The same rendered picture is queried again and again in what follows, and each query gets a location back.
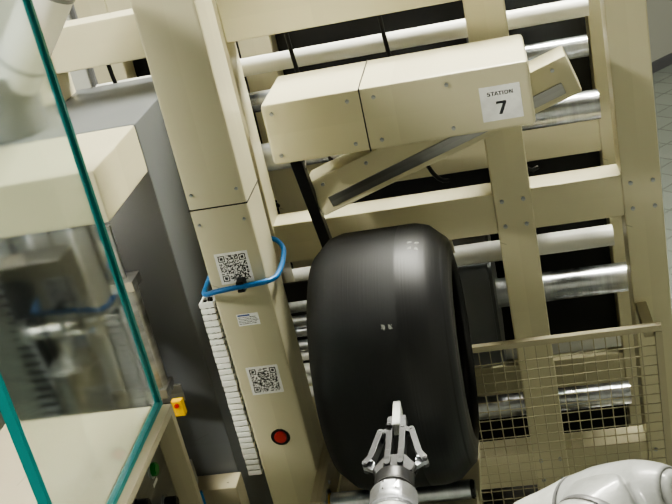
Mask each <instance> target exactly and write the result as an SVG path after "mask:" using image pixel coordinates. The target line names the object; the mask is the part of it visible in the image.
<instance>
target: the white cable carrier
mask: <svg viewBox="0 0 672 504"><path fill-rule="evenodd" d="M199 308H200V309H201V313H202V315H203V320H204V321H205V322H204V324H205V327H207V328H206V332H207V333H209V334H208V337H209V339H211V340H210V344H211V345H213V346H212V347H211V348H212V351H214V352H213V355H214V357H215V362H216V364H217V363H218V364H217V368H218V369H219V370H218V372H219V375H220V379H221V381H222V386H223V387H224V392H226V393H225V395H226V398H227V403H228V404H229V405H228V407H229V410H231V411H230V412H231V415H232V419H233V421H234V422H233V423H234V426H235V430H236V432H237V436H238V437H239V439H238V440H239V443H240V447H241V448H242V450H241V451H242V454H243V458H244V460H245V463H246V465H247V466H246V467H247V470H248V474H249V476H250V475H259V474H262V471H263V465H262V462H261V458H260V455H259V451H258V448H257V444H256V441H255V437H254V434H253V430H252V427H251V423H250V420H249V416H248V413H247V409H246V406H245V402H244V399H243V395H242V392H241V388H240V385H239V381H238V378H237V374H236V371H235V367H234V364H233V360H232V357H231V353H230V350H229V346H228V343H227V339H226V336H225V332H224V329H223V325H222V322H221V318H220V315H219V311H218V308H217V304H216V301H215V297H214V295H213V296H210V297H202V300H201V302H200V303H199ZM216 311H217V312H216ZM223 335H224V336H223ZM232 364H233V365H232ZM237 381H238V382H237ZM227 386H228V387H227ZM260 468H261V469H260Z"/></svg>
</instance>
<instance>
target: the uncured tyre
mask: <svg viewBox="0 0 672 504"><path fill-rule="evenodd" d="M366 239H369V240H366ZM359 240H364V241H359ZM406 240H416V241H420V251H405V245H406ZM352 241H357V242H352ZM345 242H350V243H345ZM338 243H343V244H338ZM306 318H307V341H308V353H309V363H310V371H311V379H312V386H313V392H314V398H315V403H316V409H317V413H318V418H319V422H320V426H321V430H322V434H323V438H324V441H325V444H326V447H327V450H328V453H329V455H330V458H331V460H332V462H333V464H334V466H335V468H336V469H337V471H338V472H339V473H340V474H342V475H343V476H344V477H345V478H347V479H348V480H349V481H350V482H352V483H353V484H354V485H355V486H357V487H358V488H360V489H365V490H370V491H371V489H372V488H373V486H374V480H375V477H374V474H373V473H371V472H370V473H368V474H365V473H364V470H363V466H362V461H363V460H364V459H365V458H366V457H367V456H368V453H369V450H370V448H371V445H372V443H373V440H374V438H375V435H376V433H377V430H378V429H383V430H384V429H386V424H387V418H388V417H390V416H392V411H393V401H400V402H401V406H402V410H403V415H406V418H407V426H408V427H409V426H410V425H413V426H414V428H415V431H416V434H417V437H418V440H419V443H420V446H421V449H422V451H423V452H424V453H425V454H426V455H427V457H428V461H429V467H427V468H425V467H423V466H422V467H421V468H419V469H418V472H417V474H416V476H415V487H425V486H436V485H446V484H450V483H453V482H455V481H458V480H461V479H462V478H463V477H464V476H465V475H466V474H467V472H468V471H469V470H470V469H471V468H472V467H473V465H474V464H475V463H476V462H477V459H478V446H479V409H478V396H477V385H476V376H475V367H474V359H473V351H472V343H471V336H470V329H469V323H468V316H467V310H466V304H465V299H464V293H463V288H462V283H461V279H460V274H459V270H458V267H457V264H456V260H455V257H454V254H453V251H452V248H451V245H450V242H449V240H448V238H447V237H446V236H444V235H443V234H441V233H440V232H438V231H437V230H436V229H434V228H433V227H431V226H430V225H426V224H419V223H411V224H404V225H397V226H390V227H383V228H376V229H370V230H363V231H356V232H349V233H343V234H341V235H338V236H336V237H334V238H331V239H330V240H328V242H327V243H326V244H325V245H324V247H323V248H322V249H321V250H320V252H319V253H318V254H317V255H316V257H315V258H314V260H313V262H312V264H311V268H310V272H309V277H308V286H307V304H306ZM389 320H393V321H394V331H395V332H392V333H384V334H380V332H379V322H381V321H389Z"/></svg>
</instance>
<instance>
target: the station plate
mask: <svg viewBox="0 0 672 504"><path fill-rule="evenodd" d="M479 96H480V102H481V109H482V115H483V122H484V123H485V122H491V121H497V120H504V119H510V118H516V117H522V116H524V112H523V105H522V98H521V90H520V83H519V82H515V83H509V84H503V85H497V86H491V87H485V88H479Z"/></svg>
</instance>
